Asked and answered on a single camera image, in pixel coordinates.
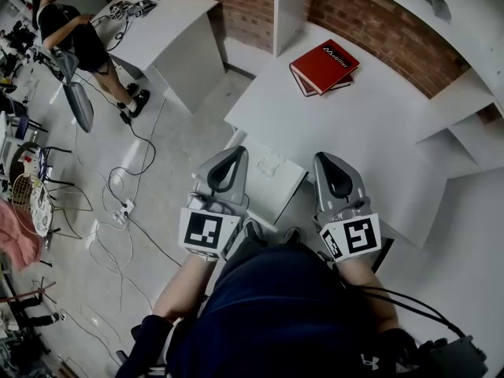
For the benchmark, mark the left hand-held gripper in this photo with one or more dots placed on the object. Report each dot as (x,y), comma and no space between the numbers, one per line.
(201,230)

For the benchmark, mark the clear plastic bag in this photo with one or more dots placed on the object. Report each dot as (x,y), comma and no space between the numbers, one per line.
(271,164)

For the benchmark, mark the grey office chair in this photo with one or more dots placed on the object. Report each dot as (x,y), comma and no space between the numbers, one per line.
(78,101)

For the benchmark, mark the white shelf unit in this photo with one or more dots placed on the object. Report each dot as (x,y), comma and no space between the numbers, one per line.
(472,34)

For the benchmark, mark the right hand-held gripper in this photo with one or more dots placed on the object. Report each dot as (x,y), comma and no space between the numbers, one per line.
(354,234)

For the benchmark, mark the dark red book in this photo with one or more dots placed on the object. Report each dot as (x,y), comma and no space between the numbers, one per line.
(307,90)

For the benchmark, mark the pink cloth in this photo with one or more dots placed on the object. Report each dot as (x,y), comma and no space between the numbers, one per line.
(17,234)

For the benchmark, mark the white wristband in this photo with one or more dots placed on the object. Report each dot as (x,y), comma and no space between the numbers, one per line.
(204,254)

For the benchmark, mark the person's right forearm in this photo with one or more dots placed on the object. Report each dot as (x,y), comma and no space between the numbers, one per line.
(370,293)

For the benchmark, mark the white curved desk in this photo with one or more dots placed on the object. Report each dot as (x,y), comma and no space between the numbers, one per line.
(177,22)

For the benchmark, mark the person's left forearm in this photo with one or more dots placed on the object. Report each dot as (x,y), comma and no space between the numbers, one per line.
(185,286)

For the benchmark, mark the person's grey shoe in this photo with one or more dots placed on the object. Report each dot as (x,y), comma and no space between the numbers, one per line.
(293,235)
(256,228)

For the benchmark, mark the spare grey gripper set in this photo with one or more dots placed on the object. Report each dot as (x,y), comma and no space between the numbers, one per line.
(134,9)

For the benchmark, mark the black power adapter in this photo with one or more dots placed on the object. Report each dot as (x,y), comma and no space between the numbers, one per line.
(125,117)

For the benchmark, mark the white power strip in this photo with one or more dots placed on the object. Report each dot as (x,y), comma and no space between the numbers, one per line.
(127,207)

